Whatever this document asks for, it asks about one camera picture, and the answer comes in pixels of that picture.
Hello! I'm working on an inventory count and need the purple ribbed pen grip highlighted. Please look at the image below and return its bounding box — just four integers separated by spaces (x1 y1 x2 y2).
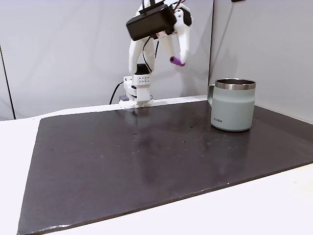
169 56 186 68

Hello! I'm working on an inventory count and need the grey-green mug steel rim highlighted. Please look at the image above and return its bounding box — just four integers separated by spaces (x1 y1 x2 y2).
207 78 257 132

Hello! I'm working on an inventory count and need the black mat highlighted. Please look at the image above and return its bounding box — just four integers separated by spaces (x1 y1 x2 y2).
16 100 313 235

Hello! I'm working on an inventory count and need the red white servo wire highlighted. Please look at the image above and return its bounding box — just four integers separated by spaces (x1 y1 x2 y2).
171 0 188 12

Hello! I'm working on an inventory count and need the black camera cable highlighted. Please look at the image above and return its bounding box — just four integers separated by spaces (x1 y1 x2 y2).
142 36 158 73

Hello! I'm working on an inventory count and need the black oval camera box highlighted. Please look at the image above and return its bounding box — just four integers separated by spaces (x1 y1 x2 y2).
126 4 177 42

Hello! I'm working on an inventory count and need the black power cable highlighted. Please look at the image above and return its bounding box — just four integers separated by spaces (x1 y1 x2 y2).
109 82 124 105

